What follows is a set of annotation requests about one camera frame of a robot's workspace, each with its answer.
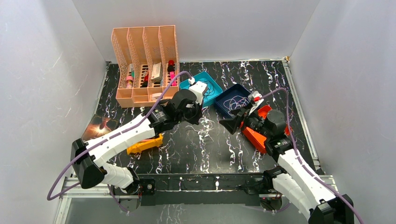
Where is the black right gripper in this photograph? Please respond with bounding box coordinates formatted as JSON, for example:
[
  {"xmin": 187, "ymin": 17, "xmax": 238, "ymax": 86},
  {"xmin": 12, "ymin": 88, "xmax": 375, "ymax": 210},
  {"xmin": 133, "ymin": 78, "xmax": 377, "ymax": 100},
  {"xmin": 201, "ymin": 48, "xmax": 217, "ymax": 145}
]
[{"xmin": 219, "ymin": 103, "xmax": 272, "ymax": 139}]

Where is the white wire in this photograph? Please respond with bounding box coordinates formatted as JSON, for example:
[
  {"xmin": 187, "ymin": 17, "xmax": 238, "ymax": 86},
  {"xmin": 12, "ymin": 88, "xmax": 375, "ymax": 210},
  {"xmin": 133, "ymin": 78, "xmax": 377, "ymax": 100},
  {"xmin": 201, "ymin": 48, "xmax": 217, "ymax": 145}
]
[
  {"xmin": 185, "ymin": 106, "xmax": 217, "ymax": 137},
  {"xmin": 222, "ymin": 95, "xmax": 251, "ymax": 113}
]

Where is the dark blue plastic tray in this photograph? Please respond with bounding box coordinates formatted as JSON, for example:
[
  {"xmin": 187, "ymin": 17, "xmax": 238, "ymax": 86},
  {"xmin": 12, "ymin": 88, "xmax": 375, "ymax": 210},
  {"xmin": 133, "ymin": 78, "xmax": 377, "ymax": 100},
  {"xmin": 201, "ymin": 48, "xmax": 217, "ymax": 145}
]
[{"xmin": 214, "ymin": 84, "xmax": 251, "ymax": 119}]

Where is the orange plastic tray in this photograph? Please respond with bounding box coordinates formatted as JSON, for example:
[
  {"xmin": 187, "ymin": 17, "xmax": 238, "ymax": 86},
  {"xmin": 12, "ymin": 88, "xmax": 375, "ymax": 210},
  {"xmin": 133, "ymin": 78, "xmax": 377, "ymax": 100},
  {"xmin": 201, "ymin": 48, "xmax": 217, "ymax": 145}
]
[{"xmin": 240, "ymin": 105, "xmax": 292, "ymax": 156}]

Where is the teal plastic tray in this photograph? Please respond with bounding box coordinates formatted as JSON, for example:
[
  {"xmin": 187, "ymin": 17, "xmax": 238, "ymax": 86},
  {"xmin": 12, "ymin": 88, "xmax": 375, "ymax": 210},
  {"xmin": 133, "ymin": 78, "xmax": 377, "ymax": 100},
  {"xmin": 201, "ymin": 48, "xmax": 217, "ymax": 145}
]
[{"xmin": 193, "ymin": 71, "xmax": 223, "ymax": 107}]

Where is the yellow plastic parts bin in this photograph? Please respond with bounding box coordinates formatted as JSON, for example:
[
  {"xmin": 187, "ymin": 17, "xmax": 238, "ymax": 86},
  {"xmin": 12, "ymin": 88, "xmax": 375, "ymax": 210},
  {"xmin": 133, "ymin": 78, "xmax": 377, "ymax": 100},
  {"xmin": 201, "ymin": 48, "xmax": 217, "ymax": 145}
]
[{"xmin": 127, "ymin": 134, "xmax": 163, "ymax": 155}]

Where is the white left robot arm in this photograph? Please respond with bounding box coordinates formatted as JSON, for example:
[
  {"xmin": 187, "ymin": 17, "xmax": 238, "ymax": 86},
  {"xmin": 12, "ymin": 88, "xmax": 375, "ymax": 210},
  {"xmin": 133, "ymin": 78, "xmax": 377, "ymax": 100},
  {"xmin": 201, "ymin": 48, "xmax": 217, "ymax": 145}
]
[{"xmin": 71, "ymin": 86, "xmax": 207, "ymax": 194}]

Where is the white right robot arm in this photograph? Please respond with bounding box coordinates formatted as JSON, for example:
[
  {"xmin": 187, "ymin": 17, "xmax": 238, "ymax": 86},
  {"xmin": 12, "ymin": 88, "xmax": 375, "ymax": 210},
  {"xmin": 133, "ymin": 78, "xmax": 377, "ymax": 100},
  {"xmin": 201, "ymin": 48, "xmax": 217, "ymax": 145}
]
[{"xmin": 219, "ymin": 108, "xmax": 354, "ymax": 224}]

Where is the white stapler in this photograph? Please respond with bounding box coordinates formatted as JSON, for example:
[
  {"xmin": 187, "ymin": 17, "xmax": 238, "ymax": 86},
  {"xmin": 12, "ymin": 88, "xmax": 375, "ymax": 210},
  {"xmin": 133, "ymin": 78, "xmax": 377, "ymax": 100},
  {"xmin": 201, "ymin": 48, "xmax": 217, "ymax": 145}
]
[{"xmin": 150, "ymin": 93, "xmax": 162, "ymax": 101}]

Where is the pink marker pen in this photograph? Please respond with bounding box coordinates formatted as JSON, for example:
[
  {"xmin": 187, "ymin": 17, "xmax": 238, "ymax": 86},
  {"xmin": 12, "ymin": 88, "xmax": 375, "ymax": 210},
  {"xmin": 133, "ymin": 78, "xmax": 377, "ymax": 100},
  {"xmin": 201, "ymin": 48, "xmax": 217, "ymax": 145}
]
[{"xmin": 169, "ymin": 71, "xmax": 177, "ymax": 86}]

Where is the red capped black bottle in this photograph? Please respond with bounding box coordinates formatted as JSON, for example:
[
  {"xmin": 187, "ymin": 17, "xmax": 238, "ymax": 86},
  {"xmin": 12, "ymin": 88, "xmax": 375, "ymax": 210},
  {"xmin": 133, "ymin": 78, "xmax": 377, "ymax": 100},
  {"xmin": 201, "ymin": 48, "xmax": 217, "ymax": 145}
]
[{"xmin": 167, "ymin": 60, "xmax": 175, "ymax": 73}]

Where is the small white box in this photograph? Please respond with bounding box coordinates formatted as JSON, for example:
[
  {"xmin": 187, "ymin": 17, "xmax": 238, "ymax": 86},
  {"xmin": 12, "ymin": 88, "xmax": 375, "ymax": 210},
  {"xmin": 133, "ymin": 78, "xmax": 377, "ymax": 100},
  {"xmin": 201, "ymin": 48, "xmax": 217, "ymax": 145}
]
[{"xmin": 151, "ymin": 63, "xmax": 163, "ymax": 82}]

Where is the pink tape roll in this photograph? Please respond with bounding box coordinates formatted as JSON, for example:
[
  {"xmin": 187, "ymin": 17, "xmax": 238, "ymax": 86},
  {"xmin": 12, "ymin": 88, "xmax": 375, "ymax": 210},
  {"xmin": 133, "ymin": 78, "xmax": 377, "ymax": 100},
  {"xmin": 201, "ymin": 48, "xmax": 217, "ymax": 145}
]
[{"xmin": 126, "ymin": 75, "xmax": 134, "ymax": 89}]

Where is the peach plastic file organizer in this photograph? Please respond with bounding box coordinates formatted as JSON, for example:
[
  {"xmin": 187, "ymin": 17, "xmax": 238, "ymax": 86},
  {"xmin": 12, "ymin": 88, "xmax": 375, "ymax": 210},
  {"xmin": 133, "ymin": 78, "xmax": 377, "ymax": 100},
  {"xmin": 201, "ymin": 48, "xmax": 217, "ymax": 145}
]
[{"xmin": 111, "ymin": 25, "xmax": 180, "ymax": 108}]

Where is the dark book with sunset cover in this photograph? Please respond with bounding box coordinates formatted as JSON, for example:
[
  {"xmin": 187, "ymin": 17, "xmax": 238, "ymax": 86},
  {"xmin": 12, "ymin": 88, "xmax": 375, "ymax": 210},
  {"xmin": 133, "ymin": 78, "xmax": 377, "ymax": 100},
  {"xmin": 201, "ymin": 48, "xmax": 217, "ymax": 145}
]
[{"xmin": 81, "ymin": 114, "xmax": 119, "ymax": 141}]

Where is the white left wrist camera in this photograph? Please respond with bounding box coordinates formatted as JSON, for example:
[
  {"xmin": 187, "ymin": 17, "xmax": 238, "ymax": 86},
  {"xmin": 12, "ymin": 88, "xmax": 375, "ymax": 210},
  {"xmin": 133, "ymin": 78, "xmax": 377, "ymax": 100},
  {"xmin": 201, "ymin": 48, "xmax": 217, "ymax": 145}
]
[{"xmin": 188, "ymin": 81, "xmax": 208, "ymax": 105}]

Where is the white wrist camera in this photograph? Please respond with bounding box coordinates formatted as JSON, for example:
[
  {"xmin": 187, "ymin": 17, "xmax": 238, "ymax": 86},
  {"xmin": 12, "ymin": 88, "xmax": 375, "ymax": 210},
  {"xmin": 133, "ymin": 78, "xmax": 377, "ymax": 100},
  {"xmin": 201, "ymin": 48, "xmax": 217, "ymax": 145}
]
[
  {"xmin": 188, "ymin": 81, "xmax": 208, "ymax": 105},
  {"xmin": 248, "ymin": 91, "xmax": 263, "ymax": 115}
]

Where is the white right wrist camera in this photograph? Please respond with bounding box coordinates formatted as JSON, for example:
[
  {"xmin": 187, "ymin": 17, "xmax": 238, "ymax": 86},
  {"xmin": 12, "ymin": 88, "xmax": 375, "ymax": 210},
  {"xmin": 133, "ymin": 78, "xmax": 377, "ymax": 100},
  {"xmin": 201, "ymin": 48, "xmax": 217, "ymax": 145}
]
[{"xmin": 248, "ymin": 91, "xmax": 263, "ymax": 115}]

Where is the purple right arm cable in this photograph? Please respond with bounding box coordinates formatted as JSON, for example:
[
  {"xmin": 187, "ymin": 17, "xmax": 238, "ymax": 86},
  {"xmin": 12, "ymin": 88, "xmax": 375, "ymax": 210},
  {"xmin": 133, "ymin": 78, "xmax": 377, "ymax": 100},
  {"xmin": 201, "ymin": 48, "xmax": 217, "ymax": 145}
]
[{"xmin": 260, "ymin": 87, "xmax": 366, "ymax": 224}]

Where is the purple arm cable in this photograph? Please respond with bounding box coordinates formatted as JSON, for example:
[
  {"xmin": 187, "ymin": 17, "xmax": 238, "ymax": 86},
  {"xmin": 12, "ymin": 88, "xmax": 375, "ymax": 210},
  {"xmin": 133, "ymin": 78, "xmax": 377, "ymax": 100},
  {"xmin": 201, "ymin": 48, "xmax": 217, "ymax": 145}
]
[
  {"xmin": 47, "ymin": 70, "xmax": 196, "ymax": 214},
  {"xmin": 260, "ymin": 87, "xmax": 366, "ymax": 224}
]

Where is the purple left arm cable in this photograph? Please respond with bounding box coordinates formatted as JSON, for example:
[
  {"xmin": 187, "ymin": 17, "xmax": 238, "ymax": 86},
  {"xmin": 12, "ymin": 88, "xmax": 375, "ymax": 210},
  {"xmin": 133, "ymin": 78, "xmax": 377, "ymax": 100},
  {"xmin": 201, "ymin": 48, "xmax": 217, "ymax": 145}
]
[{"xmin": 47, "ymin": 70, "xmax": 196, "ymax": 214}]

